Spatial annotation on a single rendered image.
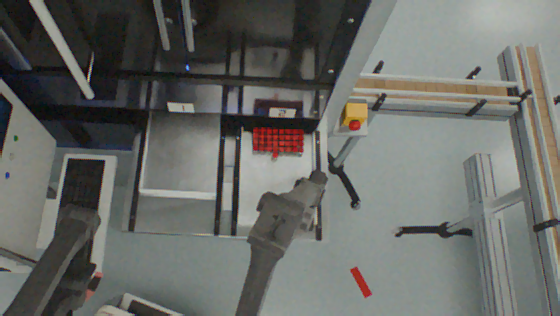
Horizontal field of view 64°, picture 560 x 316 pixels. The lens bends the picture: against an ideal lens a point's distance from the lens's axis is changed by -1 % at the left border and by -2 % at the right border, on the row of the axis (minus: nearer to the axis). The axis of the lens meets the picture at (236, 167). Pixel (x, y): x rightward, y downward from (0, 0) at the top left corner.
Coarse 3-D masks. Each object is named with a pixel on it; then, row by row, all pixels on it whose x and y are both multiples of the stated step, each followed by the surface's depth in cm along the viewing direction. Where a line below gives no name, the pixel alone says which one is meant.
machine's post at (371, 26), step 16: (384, 0) 98; (368, 16) 104; (384, 16) 103; (368, 32) 109; (352, 48) 115; (368, 48) 115; (352, 64) 122; (336, 80) 131; (352, 80) 130; (336, 96) 139; (336, 112) 149; (320, 128) 160
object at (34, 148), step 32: (0, 96) 125; (0, 128) 126; (32, 128) 147; (0, 160) 127; (32, 160) 148; (0, 192) 129; (32, 192) 149; (0, 224) 129; (32, 224) 150; (32, 256) 151
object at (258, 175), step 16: (304, 144) 162; (256, 160) 159; (288, 160) 160; (304, 160) 160; (240, 176) 154; (256, 176) 157; (272, 176) 157; (288, 176) 157; (304, 176) 158; (240, 192) 152; (256, 192) 155; (272, 192) 155; (240, 208) 153
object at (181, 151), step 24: (168, 120) 164; (192, 120) 164; (216, 120) 165; (168, 144) 161; (192, 144) 161; (216, 144) 161; (144, 168) 157; (168, 168) 158; (192, 168) 158; (216, 168) 155; (144, 192) 155; (168, 192) 154; (192, 192) 152
